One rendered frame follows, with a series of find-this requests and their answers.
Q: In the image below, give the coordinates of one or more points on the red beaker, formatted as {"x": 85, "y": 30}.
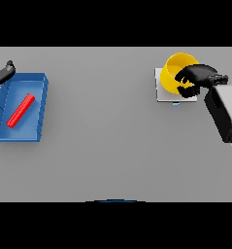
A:
{"x": 20, "y": 111}

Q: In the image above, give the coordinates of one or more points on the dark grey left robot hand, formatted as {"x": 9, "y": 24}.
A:
{"x": 3, "y": 74}

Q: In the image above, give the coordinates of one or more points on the pale square measuring scale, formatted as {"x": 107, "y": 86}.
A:
{"x": 166, "y": 96}

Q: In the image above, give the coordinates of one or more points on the yellow bowl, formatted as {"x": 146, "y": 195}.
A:
{"x": 173, "y": 72}

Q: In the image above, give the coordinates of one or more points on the blue tray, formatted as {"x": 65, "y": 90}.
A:
{"x": 21, "y": 107}

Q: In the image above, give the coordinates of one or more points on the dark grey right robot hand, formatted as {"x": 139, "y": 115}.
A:
{"x": 198, "y": 78}

